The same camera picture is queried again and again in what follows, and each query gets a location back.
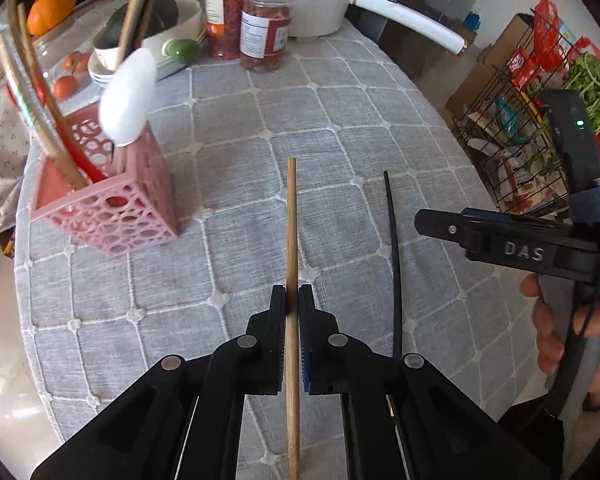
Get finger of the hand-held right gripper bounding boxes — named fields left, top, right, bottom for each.
left=413, top=208, right=481, bottom=247

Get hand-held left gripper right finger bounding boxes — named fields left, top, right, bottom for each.
left=298, top=283, right=556, bottom=480

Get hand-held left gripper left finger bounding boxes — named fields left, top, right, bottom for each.
left=30, top=284, right=287, bottom=480

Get black chopstick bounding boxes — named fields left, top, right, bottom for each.
left=383, top=170, right=405, bottom=360

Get brown bamboo chopstick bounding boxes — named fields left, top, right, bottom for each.
left=285, top=157, right=302, bottom=480

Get pink perforated utensil basket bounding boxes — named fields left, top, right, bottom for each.
left=30, top=107, right=180, bottom=254

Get red plastic spoon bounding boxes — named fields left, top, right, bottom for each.
left=6, top=77, right=109, bottom=184

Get white plastic spoon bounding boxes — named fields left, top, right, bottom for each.
left=100, top=48, right=157, bottom=161

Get pile of wooden chopsticks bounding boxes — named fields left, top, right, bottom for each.
left=0, top=0, right=78, bottom=192

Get green leafy vegetables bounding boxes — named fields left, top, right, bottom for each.
left=561, top=52, right=600, bottom=132

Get teal packet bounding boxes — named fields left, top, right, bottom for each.
left=494, top=97, right=532, bottom=142

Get red snack packets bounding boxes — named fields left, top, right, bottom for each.
left=507, top=0, right=565, bottom=87

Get cardboard box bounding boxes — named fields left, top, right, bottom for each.
left=445, top=12, right=537, bottom=122

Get grey checked tablecloth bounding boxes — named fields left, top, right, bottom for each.
left=13, top=20, right=573, bottom=480

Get dried red fruit jar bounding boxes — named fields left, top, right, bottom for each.
left=238, top=0, right=300, bottom=72

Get goji berry jar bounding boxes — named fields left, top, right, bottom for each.
left=204, top=0, right=245, bottom=60

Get white stacked dish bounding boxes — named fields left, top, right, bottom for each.
left=87, top=34, right=207, bottom=89

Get white flower print baking dish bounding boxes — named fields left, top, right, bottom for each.
left=92, top=0, right=204, bottom=69

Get floral cloth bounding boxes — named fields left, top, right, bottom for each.
left=0, top=79, right=37, bottom=239

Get small tangerine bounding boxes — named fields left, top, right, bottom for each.
left=62, top=51, right=90, bottom=74
left=52, top=75, right=79, bottom=100

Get green kabocha squash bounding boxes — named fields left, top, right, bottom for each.
left=101, top=0, right=180, bottom=47

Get clear glass jar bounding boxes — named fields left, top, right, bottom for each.
left=30, top=10, right=112, bottom=107

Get large orange fruit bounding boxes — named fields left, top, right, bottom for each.
left=27, top=0, right=78, bottom=36

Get black wire rack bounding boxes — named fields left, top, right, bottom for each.
left=452, top=7, right=600, bottom=217

